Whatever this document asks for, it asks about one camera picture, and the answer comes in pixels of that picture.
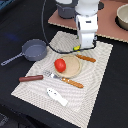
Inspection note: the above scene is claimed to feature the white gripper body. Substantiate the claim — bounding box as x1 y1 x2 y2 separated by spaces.
76 15 98 48

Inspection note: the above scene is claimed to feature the red toy tomato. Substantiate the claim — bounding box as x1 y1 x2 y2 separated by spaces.
54 58 66 72

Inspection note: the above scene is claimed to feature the brown toy sausage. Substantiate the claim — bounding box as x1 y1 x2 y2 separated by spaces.
19 75 43 82

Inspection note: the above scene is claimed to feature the yellow toy banana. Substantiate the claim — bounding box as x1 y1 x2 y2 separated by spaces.
73 46 80 52

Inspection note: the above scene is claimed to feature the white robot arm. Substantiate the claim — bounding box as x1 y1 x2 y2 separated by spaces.
55 0 100 48

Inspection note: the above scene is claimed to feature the grey toy pot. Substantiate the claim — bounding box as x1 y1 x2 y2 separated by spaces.
57 5 75 19

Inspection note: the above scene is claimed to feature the beige bowl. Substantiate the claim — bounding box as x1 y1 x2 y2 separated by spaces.
117 4 128 30

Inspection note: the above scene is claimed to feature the tan round plate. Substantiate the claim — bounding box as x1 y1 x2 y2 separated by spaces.
56 55 82 78

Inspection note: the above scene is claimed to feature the grey frying pan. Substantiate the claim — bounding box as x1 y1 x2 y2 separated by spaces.
1 39 47 66

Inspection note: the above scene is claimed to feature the beige woven placemat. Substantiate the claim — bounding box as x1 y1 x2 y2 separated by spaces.
10 30 114 128

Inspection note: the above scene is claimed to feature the white toy fish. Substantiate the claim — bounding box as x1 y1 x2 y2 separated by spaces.
47 88 68 106

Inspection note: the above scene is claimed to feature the knife with orange handle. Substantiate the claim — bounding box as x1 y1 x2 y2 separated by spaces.
76 54 96 63

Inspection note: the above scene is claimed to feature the fork with orange handle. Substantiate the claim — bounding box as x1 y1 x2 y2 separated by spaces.
43 70 84 88

